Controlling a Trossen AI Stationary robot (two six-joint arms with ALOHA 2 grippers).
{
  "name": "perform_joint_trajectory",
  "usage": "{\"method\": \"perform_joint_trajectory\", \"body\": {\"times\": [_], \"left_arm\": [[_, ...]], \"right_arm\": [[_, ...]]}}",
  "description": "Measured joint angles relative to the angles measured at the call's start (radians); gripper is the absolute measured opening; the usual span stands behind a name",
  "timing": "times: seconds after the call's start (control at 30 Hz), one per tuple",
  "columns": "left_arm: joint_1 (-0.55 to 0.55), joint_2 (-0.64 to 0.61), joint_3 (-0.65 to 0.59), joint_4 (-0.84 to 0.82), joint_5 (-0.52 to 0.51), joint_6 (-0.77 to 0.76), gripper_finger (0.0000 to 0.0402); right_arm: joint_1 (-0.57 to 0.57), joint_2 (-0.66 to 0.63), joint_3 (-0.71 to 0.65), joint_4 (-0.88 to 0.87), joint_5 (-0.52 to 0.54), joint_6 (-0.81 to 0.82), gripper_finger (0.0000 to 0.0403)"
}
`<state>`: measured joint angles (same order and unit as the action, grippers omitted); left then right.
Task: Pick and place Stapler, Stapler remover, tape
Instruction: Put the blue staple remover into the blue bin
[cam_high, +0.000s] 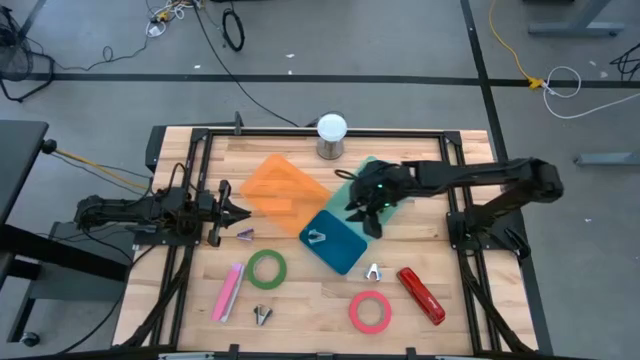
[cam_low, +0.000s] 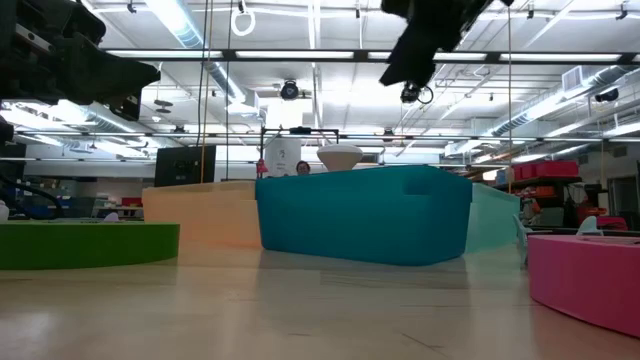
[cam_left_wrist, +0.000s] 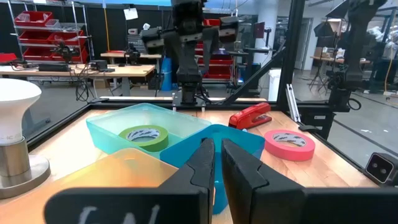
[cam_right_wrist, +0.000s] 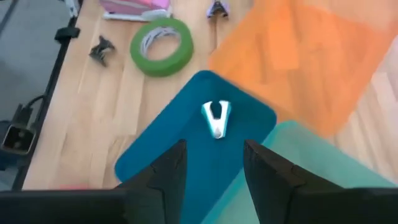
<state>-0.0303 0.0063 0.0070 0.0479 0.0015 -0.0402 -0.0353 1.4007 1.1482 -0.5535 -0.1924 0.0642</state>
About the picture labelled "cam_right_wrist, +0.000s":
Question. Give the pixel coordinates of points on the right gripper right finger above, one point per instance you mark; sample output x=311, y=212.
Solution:
x=270, y=180

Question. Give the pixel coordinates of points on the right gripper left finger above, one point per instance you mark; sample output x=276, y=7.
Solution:
x=168, y=180

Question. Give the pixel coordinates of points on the white teal staple remover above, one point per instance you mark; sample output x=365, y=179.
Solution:
x=217, y=127

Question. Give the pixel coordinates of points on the green tape roll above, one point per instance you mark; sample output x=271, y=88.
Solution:
x=168, y=67

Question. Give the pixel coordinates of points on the pink stapler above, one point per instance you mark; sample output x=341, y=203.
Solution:
x=133, y=6

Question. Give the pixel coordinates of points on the purple staple remover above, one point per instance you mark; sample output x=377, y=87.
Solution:
x=217, y=5

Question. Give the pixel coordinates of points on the black staple remover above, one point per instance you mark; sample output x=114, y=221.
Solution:
x=101, y=49

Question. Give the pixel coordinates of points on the mint green plastic tray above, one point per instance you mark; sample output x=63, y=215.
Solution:
x=311, y=155

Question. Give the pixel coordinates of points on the dark teal plastic tray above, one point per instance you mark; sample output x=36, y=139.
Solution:
x=174, y=124

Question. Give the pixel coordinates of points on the orange translucent plastic tray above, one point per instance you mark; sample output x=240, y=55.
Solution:
x=295, y=62

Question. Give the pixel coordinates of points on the black metal table frame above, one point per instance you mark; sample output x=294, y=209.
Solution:
x=49, y=93

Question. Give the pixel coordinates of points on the black frame clamp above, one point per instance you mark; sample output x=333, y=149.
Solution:
x=66, y=33

